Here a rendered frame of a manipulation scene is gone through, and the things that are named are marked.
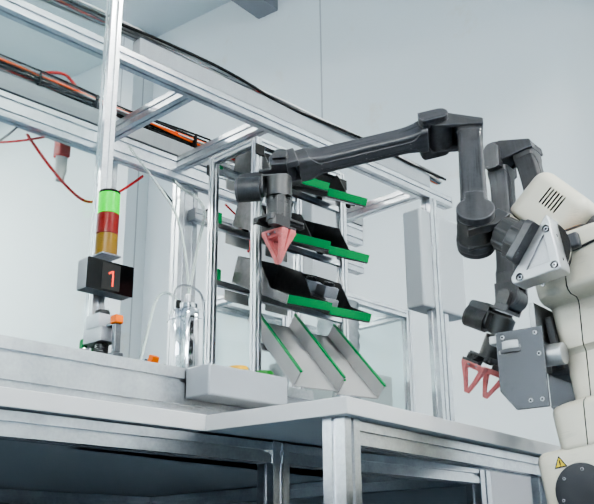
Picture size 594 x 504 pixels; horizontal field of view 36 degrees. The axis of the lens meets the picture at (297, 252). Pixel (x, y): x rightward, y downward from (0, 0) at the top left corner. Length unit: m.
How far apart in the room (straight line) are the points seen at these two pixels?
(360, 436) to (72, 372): 0.51
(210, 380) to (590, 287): 0.76
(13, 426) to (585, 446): 1.03
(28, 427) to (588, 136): 4.57
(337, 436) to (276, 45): 6.03
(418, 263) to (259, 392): 1.99
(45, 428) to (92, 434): 0.09
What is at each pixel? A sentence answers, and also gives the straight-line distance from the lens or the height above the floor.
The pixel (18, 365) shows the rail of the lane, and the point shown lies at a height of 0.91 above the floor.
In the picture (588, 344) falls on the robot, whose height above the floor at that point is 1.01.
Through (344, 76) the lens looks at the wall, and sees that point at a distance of 6.81.
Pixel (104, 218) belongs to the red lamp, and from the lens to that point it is 2.10.
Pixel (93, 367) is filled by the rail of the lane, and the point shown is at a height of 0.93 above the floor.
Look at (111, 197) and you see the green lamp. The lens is 2.12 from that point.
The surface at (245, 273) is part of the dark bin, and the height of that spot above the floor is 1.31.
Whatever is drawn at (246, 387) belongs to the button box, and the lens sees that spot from 1.79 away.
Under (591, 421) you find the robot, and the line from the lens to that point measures 1.84.
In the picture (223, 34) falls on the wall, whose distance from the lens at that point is 7.88.
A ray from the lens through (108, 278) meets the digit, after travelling 2.06.
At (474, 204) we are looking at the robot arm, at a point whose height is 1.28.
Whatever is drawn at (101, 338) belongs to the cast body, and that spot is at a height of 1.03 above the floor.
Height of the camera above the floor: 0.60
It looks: 19 degrees up
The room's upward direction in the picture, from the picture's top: straight up
